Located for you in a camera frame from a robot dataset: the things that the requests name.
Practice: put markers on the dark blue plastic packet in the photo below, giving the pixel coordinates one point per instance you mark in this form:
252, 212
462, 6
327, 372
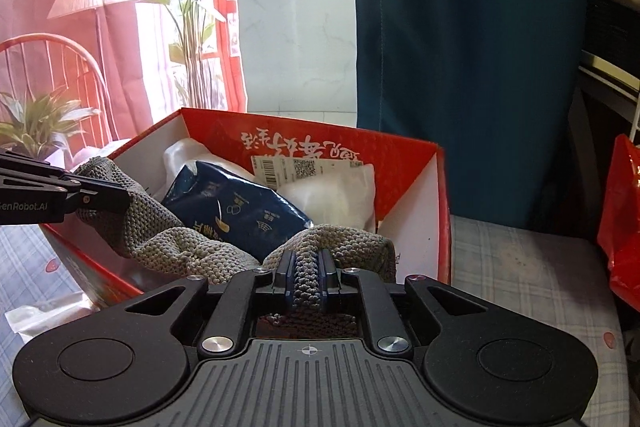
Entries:
235, 207

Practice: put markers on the grey knitted cloth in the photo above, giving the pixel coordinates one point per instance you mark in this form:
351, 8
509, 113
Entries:
175, 242

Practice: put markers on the red plastic bag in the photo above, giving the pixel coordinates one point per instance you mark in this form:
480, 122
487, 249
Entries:
622, 217

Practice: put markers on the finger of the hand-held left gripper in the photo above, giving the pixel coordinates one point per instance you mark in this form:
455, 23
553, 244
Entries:
100, 199

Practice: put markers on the black desk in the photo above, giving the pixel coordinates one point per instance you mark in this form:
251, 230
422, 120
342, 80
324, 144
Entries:
600, 117

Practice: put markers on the clear plastic bag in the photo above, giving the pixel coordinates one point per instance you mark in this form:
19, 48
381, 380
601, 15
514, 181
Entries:
45, 312

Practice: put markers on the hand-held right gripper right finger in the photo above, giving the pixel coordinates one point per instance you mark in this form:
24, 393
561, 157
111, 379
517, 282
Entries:
327, 279

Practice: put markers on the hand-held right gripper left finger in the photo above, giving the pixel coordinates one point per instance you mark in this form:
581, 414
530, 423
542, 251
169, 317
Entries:
285, 277

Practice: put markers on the white plastic bundle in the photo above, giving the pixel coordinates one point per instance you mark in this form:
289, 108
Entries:
195, 154
335, 197

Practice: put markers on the teal curtain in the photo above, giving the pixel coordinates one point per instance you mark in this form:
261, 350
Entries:
475, 57

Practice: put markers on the red cardboard box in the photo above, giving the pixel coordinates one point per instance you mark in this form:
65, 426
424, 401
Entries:
400, 177

